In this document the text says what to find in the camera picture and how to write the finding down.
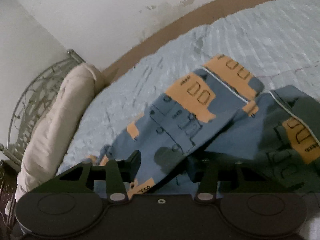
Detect brown wooden bed frame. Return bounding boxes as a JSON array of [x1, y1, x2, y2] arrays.
[[103, 0, 272, 86]]

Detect light blue bed sheet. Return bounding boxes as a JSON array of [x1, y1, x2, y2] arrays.
[[56, 0, 320, 240]]

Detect metal ornate headboard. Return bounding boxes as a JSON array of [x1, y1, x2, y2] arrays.
[[1, 49, 84, 166]]

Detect dark bedside furniture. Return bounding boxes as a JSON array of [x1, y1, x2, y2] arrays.
[[1, 160, 17, 239]]

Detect blue orange patterned pants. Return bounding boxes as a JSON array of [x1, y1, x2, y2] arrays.
[[100, 55, 319, 195]]

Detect cream rolled comforter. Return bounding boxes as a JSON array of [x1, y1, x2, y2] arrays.
[[15, 63, 105, 200]]

